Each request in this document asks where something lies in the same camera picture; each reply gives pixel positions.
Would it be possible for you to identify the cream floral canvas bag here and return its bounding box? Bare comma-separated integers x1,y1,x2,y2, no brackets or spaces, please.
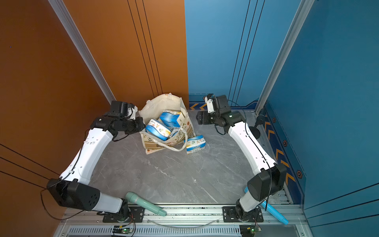
139,93,196,155

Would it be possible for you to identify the blue tissue pack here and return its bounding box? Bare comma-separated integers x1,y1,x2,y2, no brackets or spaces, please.
146,119,171,141
159,110,185,128

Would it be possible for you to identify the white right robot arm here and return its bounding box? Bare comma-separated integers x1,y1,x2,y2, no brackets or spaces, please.
196,94,287,222

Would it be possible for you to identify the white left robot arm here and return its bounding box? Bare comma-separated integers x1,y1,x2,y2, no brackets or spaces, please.
46,101,145,222

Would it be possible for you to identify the black round-base microphone stand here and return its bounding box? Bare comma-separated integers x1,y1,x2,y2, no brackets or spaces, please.
249,115,266,139

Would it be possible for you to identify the green handheld cylinder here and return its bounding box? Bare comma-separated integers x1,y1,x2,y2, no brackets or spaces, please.
125,192,167,216

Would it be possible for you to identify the blue handheld cylinder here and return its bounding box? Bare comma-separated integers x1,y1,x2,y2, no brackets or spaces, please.
260,200,289,225

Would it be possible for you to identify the left circuit board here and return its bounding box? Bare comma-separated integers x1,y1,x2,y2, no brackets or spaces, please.
112,225,134,237

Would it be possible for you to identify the circuit board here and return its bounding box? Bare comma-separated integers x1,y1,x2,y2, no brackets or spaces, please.
239,226,262,237
112,225,134,237

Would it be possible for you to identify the right circuit board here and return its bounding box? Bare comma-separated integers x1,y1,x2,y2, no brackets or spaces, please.
239,226,262,237

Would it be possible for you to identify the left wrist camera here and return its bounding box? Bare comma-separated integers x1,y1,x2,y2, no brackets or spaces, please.
126,103,138,119

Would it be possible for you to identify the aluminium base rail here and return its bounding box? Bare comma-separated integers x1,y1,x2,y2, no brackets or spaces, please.
54,203,313,237

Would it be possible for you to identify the aluminium corner post left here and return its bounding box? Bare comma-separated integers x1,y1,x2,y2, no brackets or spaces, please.
48,0,116,104

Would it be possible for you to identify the aluminium corner post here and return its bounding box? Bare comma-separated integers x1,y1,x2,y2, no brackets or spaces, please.
48,0,116,104
255,0,314,116

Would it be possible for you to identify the aluminium corner post right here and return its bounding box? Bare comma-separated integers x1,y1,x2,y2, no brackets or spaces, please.
255,0,314,116

